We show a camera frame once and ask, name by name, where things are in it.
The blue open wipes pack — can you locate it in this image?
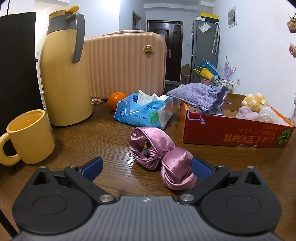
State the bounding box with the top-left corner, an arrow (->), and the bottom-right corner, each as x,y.
114,90 -> 173,130

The yellow thermos jug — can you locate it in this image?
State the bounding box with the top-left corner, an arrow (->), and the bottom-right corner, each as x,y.
40,5 -> 92,126

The yellow mug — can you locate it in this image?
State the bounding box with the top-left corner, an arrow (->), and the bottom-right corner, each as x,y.
1,109 -> 55,166

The pink ribbed suitcase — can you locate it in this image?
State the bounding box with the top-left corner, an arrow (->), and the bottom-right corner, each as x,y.
84,30 -> 167,99

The black monitor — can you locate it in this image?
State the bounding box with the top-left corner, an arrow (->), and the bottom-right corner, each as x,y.
1,12 -> 43,134

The iridescent organza pouch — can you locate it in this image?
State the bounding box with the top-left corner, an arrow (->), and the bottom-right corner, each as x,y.
256,106 -> 278,124

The orange tangerine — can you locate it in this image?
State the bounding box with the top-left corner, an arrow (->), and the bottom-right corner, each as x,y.
107,92 -> 127,111

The pink satin scrunchie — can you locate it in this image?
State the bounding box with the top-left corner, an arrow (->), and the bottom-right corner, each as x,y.
129,126 -> 197,191

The lilac fluffy headband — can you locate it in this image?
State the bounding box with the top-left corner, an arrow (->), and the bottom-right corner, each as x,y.
235,106 -> 258,121

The grey refrigerator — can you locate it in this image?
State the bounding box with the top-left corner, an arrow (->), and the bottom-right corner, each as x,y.
190,17 -> 219,83

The red cardboard pumpkin box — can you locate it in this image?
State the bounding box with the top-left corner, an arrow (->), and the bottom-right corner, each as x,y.
179,93 -> 295,148

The yellow white plush toy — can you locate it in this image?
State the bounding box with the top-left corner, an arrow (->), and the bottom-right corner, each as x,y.
241,92 -> 268,113

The dark front door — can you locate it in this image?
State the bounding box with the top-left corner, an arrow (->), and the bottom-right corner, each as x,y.
147,20 -> 183,82

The yellow bag on floor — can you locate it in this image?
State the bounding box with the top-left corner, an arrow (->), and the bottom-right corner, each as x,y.
193,67 -> 213,80

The dried pink rose bouquet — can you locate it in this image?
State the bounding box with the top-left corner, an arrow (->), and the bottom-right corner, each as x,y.
286,13 -> 296,58

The purple drawstring pouch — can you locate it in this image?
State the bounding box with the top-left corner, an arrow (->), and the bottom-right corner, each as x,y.
166,83 -> 232,125

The wire storage rack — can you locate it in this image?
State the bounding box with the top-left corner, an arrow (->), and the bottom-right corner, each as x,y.
211,79 -> 234,93

